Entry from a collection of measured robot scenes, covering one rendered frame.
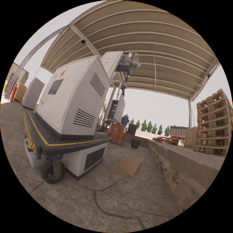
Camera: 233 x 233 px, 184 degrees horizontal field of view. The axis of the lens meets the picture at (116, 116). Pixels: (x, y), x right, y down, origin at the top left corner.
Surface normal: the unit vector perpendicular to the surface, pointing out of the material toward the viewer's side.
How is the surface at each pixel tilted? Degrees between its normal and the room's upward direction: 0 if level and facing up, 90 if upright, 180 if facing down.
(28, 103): 90
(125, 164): 90
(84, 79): 90
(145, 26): 172
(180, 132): 90
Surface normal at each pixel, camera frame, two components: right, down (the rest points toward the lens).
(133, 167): -0.53, -0.30
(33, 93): 0.96, 0.28
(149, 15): -0.23, 0.97
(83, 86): 0.94, 0.23
